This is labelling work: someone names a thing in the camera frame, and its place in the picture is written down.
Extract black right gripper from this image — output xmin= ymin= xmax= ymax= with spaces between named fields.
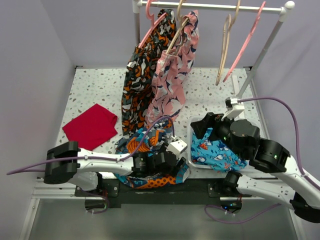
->
xmin=189 ymin=110 xmax=244 ymax=158

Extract blue orange patterned shorts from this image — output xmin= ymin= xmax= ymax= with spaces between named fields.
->
xmin=114 ymin=119 xmax=190 ymax=189

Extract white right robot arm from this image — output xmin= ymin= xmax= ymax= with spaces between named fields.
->
xmin=190 ymin=112 xmax=320 ymax=224

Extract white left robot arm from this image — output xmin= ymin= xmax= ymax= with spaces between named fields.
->
xmin=43 ymin=140 xmax=190 ymax=196

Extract light blue shark shorts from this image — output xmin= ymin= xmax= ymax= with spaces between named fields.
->
xmin=190 ymin=128 xmax=247 ymax=173

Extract pink patterned shorts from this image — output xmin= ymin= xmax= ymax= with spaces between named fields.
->
xmin=144 ymin=10 xmax=200 ymax=124

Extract black orange camouflage shorts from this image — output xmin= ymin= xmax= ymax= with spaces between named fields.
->
xmin=121 ymin=8 xmax=177 ymax=136

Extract wooden hanger with shorts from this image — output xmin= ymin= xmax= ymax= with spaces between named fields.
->
xmin=166 ymin=0 xmax=189 ymax=55

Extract empty wooden hanger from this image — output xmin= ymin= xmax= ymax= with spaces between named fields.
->
xmin=215 ymin=0 xmax=241 ymax=86

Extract empty pink hanger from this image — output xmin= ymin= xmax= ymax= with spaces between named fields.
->
xmin=222 ymin=1 xmax=266 ymax=83

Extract pink hanger left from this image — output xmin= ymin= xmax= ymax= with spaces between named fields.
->
xmin=138 ymin=0 xmax=166 ymax=48

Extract white plastic basket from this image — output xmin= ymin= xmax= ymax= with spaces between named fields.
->
xmin=186 ymin=115 xmax=266 ymax=174

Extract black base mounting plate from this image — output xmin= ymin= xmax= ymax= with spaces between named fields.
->
xmin=74 ymin=177 xmax=253 ymax=209

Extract red folded cloth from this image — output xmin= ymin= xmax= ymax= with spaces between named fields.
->
xmin=62 ymin=103 xmax=118 ymax=151

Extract white clothes rack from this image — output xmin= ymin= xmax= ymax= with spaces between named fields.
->
xmin=132 ymin=0 xmax=295 ymax=99

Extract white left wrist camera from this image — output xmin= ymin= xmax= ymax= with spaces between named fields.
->
xmin=166 ymin=136 xmax=188 ymax=159

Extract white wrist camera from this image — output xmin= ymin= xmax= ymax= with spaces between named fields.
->
xmin=166 ymin=136 xmax=188 ymax=159
xmin=221 ymin=97 xmax=245 ymax=121

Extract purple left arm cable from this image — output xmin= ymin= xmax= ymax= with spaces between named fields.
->
xmin=6 ymin=115 xmax=177 ymax=176

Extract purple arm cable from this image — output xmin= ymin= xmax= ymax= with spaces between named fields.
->
xmin=238 ymin=96 xmax=320 ymax=191
xmin=6 ymin=115 xmax=177 ymax=176

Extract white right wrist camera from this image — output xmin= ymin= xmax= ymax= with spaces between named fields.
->
xmin=221 ymin=97 xmax=245 ymax=121

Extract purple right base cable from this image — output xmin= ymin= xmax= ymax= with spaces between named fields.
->
xmin=203 ymin=202 xmax=282 ymax=225

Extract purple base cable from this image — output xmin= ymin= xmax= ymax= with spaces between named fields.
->
xmin=203 ymin=202 xmax=282 ymax=225
xmin=84 ymin=189 xmax=111 ymax=215

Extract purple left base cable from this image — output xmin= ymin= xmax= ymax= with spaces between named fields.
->
xmin=84 ymin=189 xmax=111 ymax=215

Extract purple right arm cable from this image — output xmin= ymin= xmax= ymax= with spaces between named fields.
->
xmin=238 ymin=96 xmax=320 ymax=191

